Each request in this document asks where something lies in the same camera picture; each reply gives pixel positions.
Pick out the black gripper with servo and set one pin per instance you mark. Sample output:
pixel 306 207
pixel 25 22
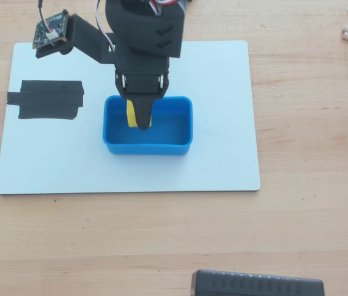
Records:
pixel 142 84

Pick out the yellow foam cube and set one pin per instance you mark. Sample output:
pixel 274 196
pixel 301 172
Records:
pixel 131 117

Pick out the blue rectangular plastic bin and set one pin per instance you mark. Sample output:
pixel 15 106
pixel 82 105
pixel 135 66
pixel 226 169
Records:
pixel 173 132

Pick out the white rectangular board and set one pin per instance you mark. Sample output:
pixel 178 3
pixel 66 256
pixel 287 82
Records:
pixel 161 172

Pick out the black tape patch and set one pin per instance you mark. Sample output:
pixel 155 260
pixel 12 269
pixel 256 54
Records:
pixel 47 101

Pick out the dark ribbed device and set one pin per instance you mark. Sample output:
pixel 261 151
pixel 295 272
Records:
pixel 253 285

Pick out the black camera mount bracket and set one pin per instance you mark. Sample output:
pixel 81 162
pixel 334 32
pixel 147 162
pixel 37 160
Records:
pixel 87 40

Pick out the camera circuit board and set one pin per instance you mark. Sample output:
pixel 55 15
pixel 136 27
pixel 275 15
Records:
pixel 42 35

